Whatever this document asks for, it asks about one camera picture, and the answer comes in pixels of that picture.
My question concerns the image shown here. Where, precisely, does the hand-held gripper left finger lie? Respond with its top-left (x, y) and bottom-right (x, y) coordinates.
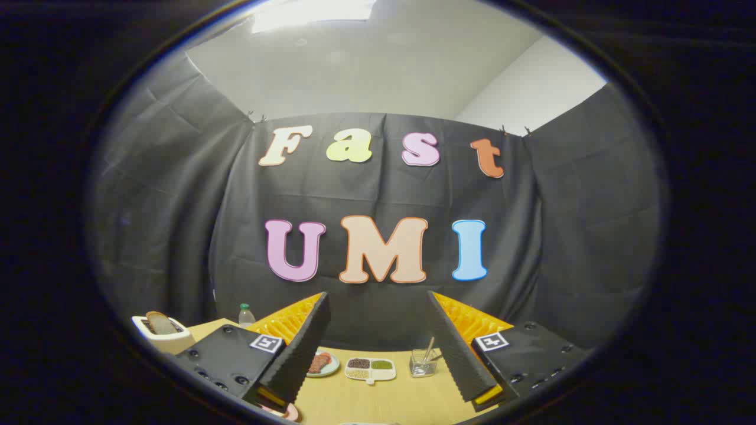
top-left (175, 292), bottom-right (331, 414)

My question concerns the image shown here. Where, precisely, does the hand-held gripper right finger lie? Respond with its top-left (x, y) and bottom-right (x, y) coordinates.
top-left (426, 290), bottom-right (592, 413)

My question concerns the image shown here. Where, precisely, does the plain bread slice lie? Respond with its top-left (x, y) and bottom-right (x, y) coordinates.
top-left (146, 311), bottom-right (178, 335)

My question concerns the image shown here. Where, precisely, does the pale green oval plate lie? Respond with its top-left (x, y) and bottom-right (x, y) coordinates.
top-left (306, 349), bottom-right (341, 378)

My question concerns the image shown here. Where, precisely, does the clear square glass container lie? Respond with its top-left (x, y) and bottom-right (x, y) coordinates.
top-left (410, 348), bottom-right (439, 378)

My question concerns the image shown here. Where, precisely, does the pink round plate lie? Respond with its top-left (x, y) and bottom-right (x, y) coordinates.
top-left (260, 403), bottom-right (299, 422)

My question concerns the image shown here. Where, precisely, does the white three-compartment condiment dish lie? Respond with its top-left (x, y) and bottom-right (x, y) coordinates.
top-left (345, 357), bottom-right (396, 385)

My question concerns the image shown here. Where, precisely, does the white toaster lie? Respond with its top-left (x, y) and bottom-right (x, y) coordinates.
top-left (131, 315), bottom-right (195, 355)

